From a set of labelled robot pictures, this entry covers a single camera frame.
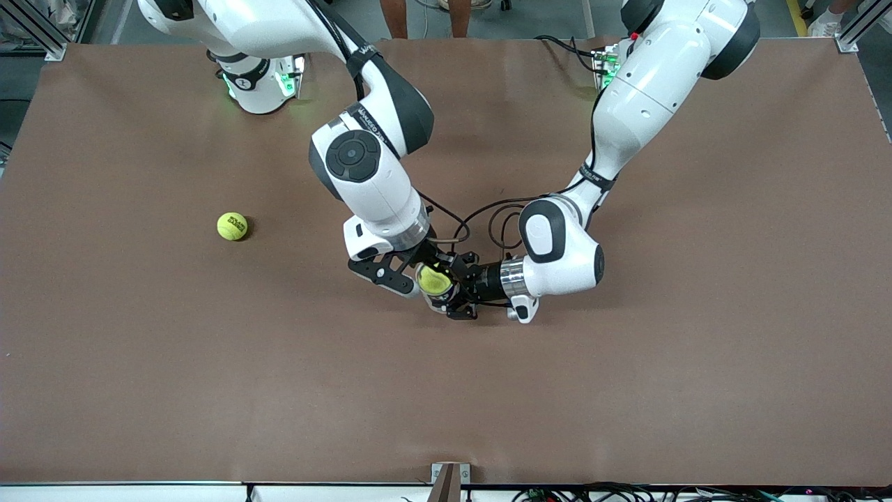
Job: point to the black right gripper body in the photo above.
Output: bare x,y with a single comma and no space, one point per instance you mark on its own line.
423,256

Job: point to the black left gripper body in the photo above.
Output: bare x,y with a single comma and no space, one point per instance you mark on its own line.
489,281

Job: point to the plain yellow tennis ball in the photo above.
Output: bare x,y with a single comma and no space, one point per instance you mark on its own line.
433,280

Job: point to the clear Wilson tennis ball can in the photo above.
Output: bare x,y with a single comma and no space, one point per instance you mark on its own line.
439,303

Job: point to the yellow tennis ball black print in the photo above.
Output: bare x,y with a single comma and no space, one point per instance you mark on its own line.
232,226

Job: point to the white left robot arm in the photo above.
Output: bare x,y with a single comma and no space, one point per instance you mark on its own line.
641,90

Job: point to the white shoe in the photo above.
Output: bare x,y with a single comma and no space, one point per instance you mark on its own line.
481,3

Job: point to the white sneaker with sock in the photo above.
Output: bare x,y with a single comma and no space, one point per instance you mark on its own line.
826,28

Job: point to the grey metal camera mount bracket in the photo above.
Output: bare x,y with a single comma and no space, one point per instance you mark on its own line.
449,481

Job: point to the aluminium frame profile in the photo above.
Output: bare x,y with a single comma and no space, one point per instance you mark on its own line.
52,50
850,43

